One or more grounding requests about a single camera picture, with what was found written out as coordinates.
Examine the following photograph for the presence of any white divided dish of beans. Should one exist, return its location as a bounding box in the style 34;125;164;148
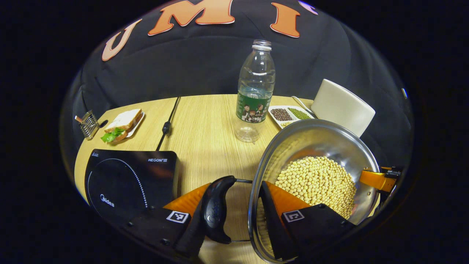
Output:
268;105;315;129

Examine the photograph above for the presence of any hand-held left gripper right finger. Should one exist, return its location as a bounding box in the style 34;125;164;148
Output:
259;181;356;262

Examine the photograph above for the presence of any steel pot with black handles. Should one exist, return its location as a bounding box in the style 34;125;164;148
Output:
203;118;382;264

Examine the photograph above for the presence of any sandwich with lettuce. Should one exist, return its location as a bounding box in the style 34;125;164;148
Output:
100;109;143;143

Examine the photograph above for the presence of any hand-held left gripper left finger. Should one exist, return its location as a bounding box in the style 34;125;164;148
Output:
125;182;220;259

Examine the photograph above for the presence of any small metal grater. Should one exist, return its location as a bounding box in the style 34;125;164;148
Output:
74;110;100;141

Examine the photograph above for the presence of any pile of soybeans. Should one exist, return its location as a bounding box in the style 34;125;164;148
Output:
256;156;357;257

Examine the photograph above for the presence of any black induction cooktop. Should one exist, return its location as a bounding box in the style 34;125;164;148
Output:
84;148;180;228

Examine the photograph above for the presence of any clear plastic water bottle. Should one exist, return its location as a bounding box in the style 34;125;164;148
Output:
234;39;276;143

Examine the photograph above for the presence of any white toaster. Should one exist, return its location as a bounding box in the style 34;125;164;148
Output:
311;78;376;138

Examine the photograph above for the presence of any black power cable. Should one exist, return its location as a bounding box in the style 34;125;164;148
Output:
156;96;182;152

